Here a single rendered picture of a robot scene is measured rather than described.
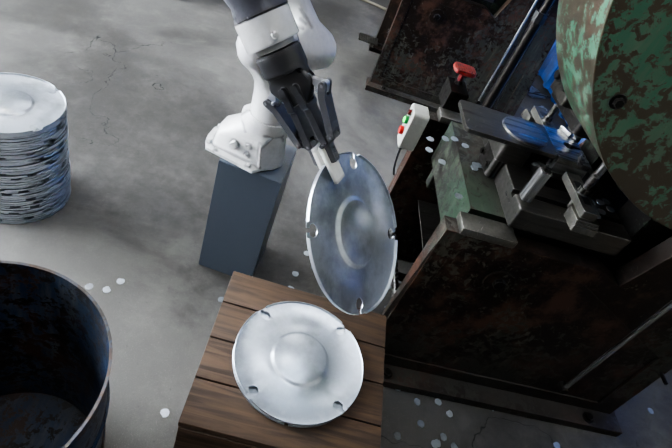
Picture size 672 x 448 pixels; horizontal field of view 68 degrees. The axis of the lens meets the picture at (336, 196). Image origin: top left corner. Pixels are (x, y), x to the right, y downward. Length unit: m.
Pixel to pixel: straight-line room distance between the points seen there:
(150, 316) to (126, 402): 0.25
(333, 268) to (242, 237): 0.74
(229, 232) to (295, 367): 0.56
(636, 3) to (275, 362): 0.89
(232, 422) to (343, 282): 0.37
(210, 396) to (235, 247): 0.61
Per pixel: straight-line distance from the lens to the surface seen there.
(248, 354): 1.12
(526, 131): 1.36
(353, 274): 0.88
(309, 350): 1.15
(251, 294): 1.22
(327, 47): 1.25
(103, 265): 1.68
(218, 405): 1.08
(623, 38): 0.75
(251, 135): 1.33
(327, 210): 0.83
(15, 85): 1.76
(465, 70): 1.59
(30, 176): 1.69
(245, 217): 1.47
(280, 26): 0.76
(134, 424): 1.43
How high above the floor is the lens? 1.32
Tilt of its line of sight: 39 degrees down
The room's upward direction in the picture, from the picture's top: 23 degrees clockwise
